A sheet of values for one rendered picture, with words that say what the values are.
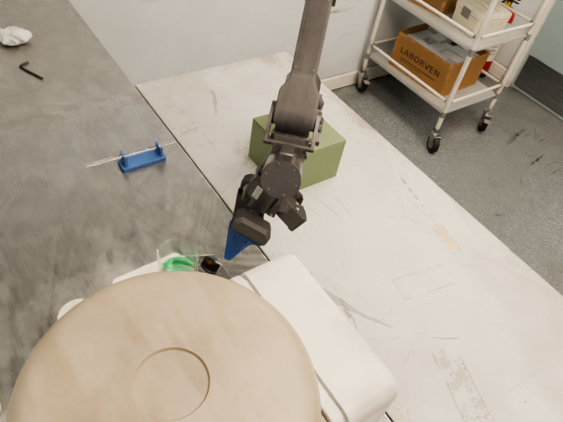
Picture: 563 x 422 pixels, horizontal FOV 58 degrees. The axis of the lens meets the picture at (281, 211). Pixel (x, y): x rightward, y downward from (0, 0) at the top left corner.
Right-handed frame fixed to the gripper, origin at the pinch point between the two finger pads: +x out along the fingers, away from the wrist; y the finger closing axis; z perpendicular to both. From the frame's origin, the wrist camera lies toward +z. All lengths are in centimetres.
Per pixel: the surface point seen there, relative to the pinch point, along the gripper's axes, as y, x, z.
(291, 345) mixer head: -62, -28, -7
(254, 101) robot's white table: 57, -6, -5
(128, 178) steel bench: 23.8, 13.9, -22.0
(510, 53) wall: 274, -69, 135
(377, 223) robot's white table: 21.9, -5.7, 28.3
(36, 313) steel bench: -8.3, 27.2, -22.4
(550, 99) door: 248, -59, 164
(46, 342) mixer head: -63, -25, -14
